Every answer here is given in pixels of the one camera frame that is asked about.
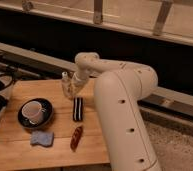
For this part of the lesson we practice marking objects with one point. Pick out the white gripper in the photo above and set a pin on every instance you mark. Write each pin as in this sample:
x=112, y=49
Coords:
x=79, y=79

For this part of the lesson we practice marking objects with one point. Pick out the black white striped eraser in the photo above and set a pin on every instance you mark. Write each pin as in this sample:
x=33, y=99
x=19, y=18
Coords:
x=78, y=109

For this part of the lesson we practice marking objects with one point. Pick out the red brown chili pepper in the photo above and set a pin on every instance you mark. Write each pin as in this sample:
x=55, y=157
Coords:
x=76, y=138

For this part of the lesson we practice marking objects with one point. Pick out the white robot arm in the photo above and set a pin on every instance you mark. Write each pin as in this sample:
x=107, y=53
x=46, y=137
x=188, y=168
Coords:
x=117, y=91

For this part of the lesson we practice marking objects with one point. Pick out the black saucer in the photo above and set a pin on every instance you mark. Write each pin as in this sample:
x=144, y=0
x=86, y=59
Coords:
x=47, y=115

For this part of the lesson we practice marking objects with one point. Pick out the white cup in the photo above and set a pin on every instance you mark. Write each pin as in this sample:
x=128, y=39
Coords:
x=33, y=111

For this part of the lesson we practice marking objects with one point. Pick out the blue sponge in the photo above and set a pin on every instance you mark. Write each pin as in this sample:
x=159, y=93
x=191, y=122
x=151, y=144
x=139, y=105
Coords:
x=44, y=139

